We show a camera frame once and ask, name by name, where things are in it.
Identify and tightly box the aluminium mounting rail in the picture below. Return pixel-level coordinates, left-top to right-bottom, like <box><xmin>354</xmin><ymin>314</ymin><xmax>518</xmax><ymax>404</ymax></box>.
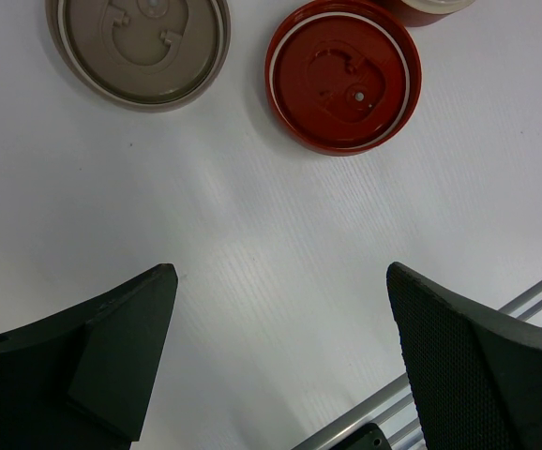
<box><xmin>302</xmin><ymin>262</ymin><xmax>542</xmax><ymax>449</ymax></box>

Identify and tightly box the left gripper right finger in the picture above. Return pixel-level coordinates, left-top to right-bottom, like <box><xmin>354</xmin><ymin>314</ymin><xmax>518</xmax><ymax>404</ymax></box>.
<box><xmin>386</xmin><ymin>262</ymin><xmax>542</xmax><ymax>449</ymax></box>

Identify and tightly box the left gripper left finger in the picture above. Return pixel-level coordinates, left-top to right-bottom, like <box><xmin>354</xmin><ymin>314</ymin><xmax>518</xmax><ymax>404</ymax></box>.
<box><xmin>0</xmin><ymin>263</ymin><xmax>178</xmax><ymax>449</ymax></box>

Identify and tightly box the taupe round lid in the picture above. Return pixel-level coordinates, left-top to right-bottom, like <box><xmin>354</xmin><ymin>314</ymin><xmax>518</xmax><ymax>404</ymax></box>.
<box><xmin>45</xmin><ymin>0</ymin><xmax>231</xmax><ymax>112</ymax></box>

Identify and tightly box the red round lid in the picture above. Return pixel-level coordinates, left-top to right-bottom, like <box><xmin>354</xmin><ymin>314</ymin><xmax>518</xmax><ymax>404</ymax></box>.
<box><xmin>264</xmin><ymin>1</ymin><xmax>422</xmax><ymax>157</ymax></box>

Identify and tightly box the steel bowl red base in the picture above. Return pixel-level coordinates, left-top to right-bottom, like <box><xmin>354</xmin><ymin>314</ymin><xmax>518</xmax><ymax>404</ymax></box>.
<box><xmin>375</xmin><ymin>0</ymin><xmax>474</xmax><ymax>27</ymax></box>

